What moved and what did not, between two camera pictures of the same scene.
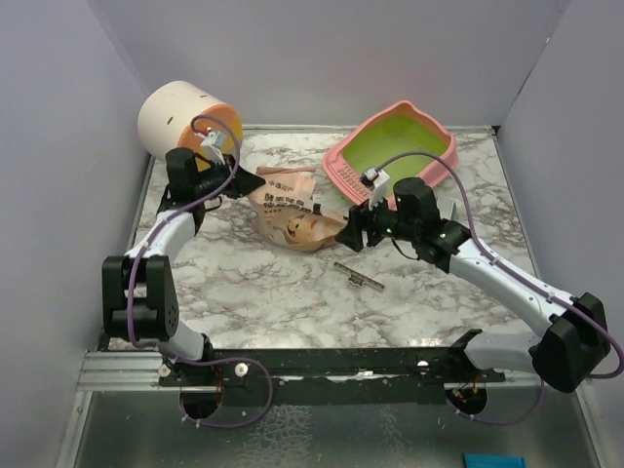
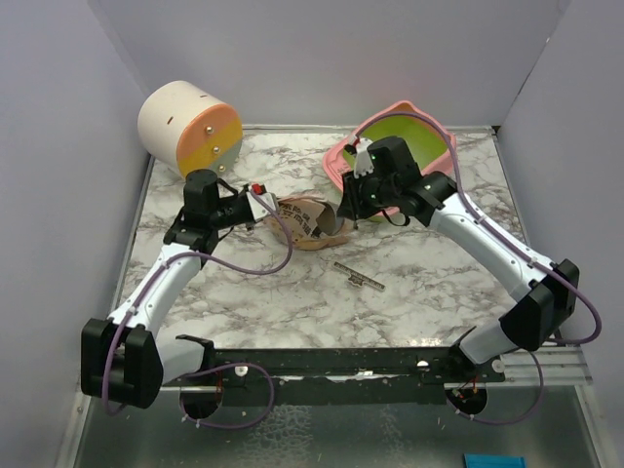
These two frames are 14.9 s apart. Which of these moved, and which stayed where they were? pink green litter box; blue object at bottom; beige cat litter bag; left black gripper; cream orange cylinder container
Moved: beige cat litter bag; left black gripper
Stayed: cream orange cylinder container; blue object at bottom; pink green litter box
